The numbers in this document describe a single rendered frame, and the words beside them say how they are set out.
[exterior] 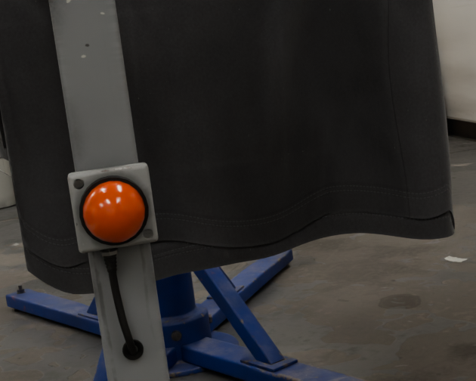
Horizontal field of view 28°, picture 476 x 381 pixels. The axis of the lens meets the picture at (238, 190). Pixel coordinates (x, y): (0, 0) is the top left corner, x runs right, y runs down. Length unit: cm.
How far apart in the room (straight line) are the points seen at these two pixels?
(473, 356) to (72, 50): 166
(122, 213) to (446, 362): 162
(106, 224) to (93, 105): 8
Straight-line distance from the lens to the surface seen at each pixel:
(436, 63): 94
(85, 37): 59
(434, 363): 212
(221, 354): 216
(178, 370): 222
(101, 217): 56
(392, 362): 215
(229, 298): 210
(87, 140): 60
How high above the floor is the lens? 74
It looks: 9 degrees down
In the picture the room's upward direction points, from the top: 7 degrees counter-clockwise
